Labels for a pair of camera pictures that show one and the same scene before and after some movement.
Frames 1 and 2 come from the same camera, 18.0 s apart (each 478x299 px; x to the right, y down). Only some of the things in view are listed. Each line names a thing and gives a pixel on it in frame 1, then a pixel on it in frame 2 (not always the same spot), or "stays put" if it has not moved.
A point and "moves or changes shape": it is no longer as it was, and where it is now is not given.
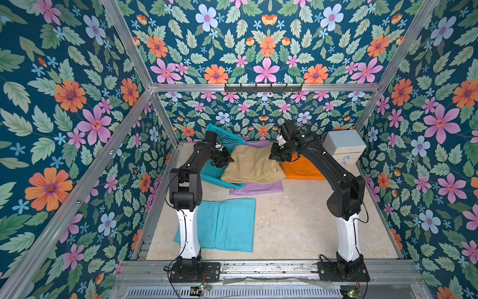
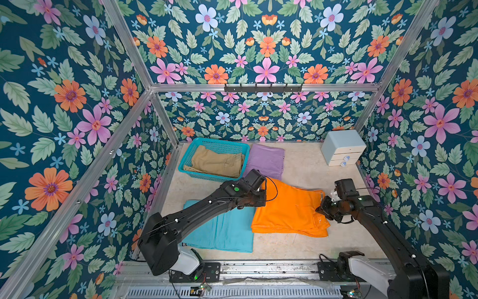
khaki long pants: [252, 164] moves or changes shape
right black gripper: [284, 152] → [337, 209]
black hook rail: [263, 89] stays put
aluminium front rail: [148, 279] stays put
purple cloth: [258, 189] → [269, 161]
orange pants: [300, 168] → [291, 210]
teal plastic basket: [212, 173] moves or changes shape
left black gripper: [226, 159] → [261, 198]
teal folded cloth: [228, 225] stays put
